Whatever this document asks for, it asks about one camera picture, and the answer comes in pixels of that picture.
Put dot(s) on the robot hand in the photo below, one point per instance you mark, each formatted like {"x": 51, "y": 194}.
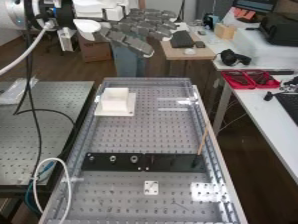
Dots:
{"x": 133, "y": 30}

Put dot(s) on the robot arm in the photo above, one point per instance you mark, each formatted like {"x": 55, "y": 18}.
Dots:
{"x": 14, "y": 13}

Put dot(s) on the cardboard box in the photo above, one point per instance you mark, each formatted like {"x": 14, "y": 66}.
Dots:
{"x": 95, "y": 50}

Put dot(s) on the black keyboard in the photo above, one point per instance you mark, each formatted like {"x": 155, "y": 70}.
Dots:
{"x": 181, "y": 39}
{"x": 290, "y": 108}

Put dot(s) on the white mouse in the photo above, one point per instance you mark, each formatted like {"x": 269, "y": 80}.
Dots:
{"x": 189, "y": 51}

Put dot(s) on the brown wooden desk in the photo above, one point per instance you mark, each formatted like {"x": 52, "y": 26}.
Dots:
{"x": 187, "y": 56}

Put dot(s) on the small wooden box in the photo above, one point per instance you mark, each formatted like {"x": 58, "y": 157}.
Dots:
{"x": 224, "y": 31}

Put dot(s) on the small white box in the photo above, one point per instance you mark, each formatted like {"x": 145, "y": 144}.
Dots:
{"x": 116, "y": 99}

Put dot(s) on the black headphones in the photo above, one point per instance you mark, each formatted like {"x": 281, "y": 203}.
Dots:
{"x": 233, "y": 57}

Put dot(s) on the red tray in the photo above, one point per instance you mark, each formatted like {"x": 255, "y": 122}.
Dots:
{"x": 264, "y": 79}
{"x": 239, "y": 80}

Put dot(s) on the computer screen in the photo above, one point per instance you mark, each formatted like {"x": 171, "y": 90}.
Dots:
{"x": 255, "y": 5}

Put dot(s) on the white desk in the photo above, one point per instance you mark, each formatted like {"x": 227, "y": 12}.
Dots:
{"x": 267, "y": 56}
{"x": 267, "y": 126}

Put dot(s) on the black bag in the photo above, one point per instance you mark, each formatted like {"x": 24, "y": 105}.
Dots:
{"x": 281, "y": 30}

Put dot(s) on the thin stick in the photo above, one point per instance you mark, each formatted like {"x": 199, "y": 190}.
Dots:
{"x": 203, "y": 140}

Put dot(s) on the silver hex nut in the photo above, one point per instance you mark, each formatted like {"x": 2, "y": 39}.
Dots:
{"x": 114, "y": 160}

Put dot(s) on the black plate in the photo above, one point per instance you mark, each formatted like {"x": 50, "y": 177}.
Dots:
{"x": 177, "y": 164}

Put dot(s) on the small white square plate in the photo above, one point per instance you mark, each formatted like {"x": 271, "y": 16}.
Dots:
{"x": 151, "y": 187}

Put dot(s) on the clear box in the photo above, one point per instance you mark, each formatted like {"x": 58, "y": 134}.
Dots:
{"x": 177, "y": 206}

